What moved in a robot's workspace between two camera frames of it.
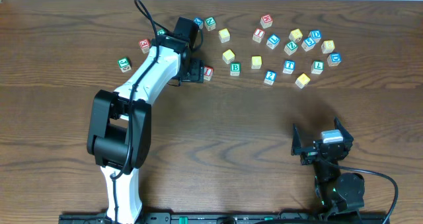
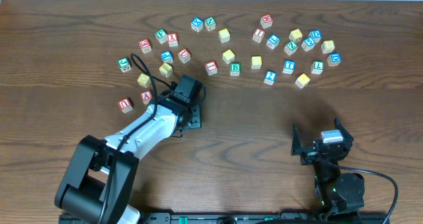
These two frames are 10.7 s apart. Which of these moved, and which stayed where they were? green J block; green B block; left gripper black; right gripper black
Moved: left gripper black
Stayed: right gripper black; green J block; green B block
